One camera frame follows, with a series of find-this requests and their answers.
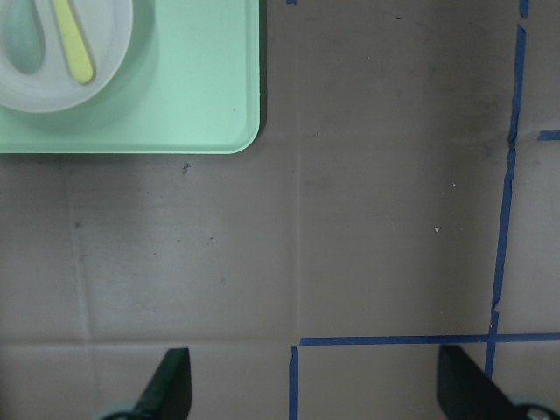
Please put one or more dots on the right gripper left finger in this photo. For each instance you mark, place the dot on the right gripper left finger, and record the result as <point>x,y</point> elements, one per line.
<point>168,395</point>

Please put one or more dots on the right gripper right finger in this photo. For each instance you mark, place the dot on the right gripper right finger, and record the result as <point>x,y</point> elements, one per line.
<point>465,392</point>

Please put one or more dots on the white round plate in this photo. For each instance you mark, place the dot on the white round plate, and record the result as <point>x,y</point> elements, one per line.
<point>106,27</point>

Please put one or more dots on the yellow plastic fork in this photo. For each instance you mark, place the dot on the yellow plastic fork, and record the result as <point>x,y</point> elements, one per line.
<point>74,47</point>

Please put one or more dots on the light green tray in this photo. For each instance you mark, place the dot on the light green tray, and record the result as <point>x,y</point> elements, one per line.
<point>190,83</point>

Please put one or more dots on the teal plastic spoon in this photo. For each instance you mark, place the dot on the teal plastic spoon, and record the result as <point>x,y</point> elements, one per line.
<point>22,36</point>

